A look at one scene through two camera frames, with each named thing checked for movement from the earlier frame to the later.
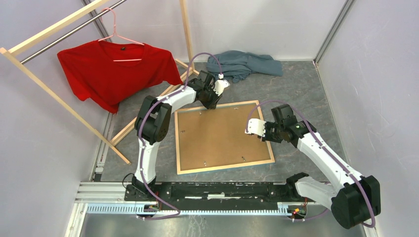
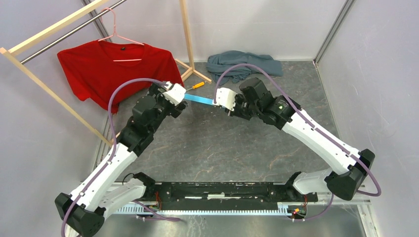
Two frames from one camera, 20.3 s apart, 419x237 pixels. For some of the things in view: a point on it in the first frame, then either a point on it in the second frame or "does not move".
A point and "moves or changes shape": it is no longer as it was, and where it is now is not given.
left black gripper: x=212 y=104 -> x=175 y=110
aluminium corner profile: x=333 y=30 does not move
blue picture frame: x=213 y=139 moves or changes shape
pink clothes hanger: x=125 y=38 does not move
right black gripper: x=267 y=138 -> x=235 y=112
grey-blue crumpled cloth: x=237 y=65 does not move
